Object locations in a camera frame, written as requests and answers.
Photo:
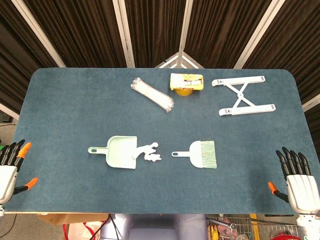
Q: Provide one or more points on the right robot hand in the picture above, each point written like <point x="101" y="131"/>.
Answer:
<point x="301" y="192"/>

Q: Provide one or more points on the white triangular frame foot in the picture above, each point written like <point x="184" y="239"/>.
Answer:
<point x="179" y="60"/>

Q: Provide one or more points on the brown cardboard box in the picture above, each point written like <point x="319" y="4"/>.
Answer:
<point x="75" y="217"/>

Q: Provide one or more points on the yellow jelly cup pack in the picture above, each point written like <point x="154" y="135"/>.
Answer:
<point x="186" y="81"/>

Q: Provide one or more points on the red and white bag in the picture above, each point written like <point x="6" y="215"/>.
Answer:
<point x="80" y="231"/>

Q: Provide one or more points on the mint green plastic dustpan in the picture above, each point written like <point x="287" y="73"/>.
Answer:
<point x="120" y="155"/>

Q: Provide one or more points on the mint green hand brush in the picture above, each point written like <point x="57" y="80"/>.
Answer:
<point x="197" y="153"/>

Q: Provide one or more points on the white frame pole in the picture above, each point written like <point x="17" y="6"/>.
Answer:
<point x="311" y="103"/>
<point x="124" y="32"/>
<point x="185" y="25"/>
<point x="8" y="110"/>
<point x="258" y="32"/>
<point x="37" y="32"/>

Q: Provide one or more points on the bundle of wrapped straws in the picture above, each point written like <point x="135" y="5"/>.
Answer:
<point x="152" y="93"/>

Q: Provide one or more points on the white paper tissue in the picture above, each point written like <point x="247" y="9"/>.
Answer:
<point x="146" y="149"/>

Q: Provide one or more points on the lavender robot torso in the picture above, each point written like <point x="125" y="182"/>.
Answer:
<point x="150" y="225"/>

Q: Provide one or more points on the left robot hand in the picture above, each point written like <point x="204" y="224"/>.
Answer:
<point x="6" y="180"/>

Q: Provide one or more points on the white folding laptop stand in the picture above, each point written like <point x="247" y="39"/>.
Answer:
<point x="240" y="95"/>

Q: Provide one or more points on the dark brown curtain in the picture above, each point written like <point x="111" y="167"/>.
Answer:
<point x="87" y="30"/>

